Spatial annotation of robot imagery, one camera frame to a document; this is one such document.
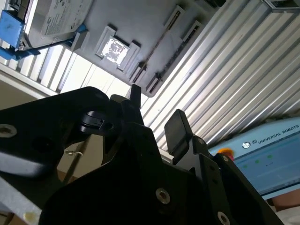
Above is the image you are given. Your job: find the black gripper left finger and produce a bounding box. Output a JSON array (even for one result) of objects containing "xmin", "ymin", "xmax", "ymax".
[{"xmin": 0, "ymin": 83, "xmax": 200, "ymax": 225}]

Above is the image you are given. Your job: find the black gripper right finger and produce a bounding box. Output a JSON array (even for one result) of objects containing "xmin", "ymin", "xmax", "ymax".
[{"xmin": 164, "ymin": 108, "xmax": 285, "ymax": 225}]

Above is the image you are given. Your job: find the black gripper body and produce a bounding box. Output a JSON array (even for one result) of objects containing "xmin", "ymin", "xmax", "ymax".
[{"xmin": 38, "ymin": 163, "xmax": 150, "ymax": 225}]

